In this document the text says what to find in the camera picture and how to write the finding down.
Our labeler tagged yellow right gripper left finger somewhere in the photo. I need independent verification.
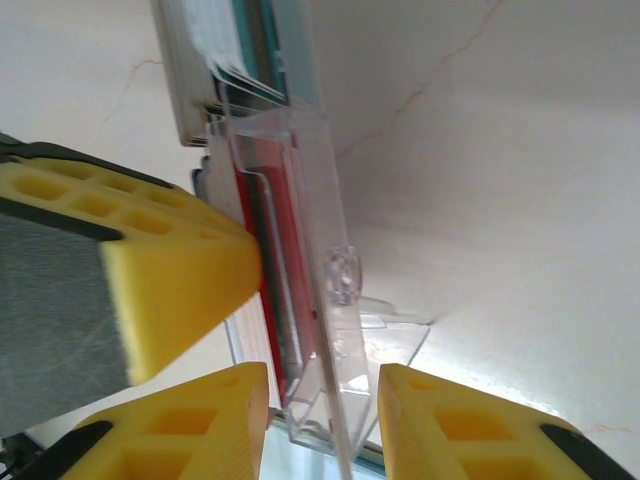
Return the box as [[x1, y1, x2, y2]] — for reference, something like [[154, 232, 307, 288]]
[[47, 362, 271, 480]]

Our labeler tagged teal card stack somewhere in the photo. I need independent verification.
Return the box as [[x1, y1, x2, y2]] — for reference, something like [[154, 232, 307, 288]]
[[214, 0, 321, 109]]

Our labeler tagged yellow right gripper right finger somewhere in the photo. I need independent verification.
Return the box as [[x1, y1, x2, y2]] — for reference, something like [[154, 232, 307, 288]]
[[377, 363, 639, 480]]

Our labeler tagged red credit card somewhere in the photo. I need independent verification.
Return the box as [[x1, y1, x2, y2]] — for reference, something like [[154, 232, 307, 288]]
[[257, 139, 321, 396], [233, 164, 289, 401]]

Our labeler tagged clear acrylic card display stand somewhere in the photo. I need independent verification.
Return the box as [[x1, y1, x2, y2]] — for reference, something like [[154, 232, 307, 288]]
[[192, 84, 431, 480]]

